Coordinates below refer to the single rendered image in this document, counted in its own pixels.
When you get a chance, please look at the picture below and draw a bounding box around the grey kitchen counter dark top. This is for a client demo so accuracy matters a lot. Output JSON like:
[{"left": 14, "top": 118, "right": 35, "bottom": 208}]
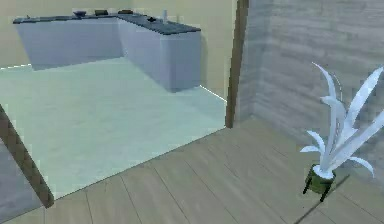
[{"left": 12, "top": 13, "right": 202, "bottom": 94}]

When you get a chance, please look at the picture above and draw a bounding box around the white house plant green pot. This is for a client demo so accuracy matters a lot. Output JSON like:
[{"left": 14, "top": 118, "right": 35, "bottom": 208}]
[{"left": 299, "top": 61, "right": 384, "bottom": 203}]

